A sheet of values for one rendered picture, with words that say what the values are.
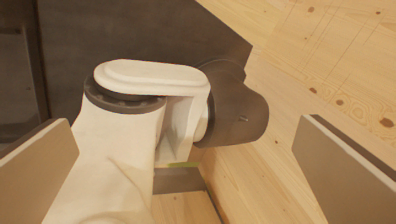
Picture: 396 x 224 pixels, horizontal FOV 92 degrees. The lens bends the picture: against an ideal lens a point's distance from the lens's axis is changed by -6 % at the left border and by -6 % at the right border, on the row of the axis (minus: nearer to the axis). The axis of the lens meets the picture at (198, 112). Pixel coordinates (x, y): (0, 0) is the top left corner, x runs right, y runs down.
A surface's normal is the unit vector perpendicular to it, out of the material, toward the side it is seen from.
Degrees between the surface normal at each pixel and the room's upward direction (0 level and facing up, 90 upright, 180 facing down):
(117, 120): 90
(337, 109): 90
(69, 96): 0
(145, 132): 90
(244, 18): 0
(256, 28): 0
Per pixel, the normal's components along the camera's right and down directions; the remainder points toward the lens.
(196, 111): 0.36, 0.58
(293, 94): -0.85, -0.12
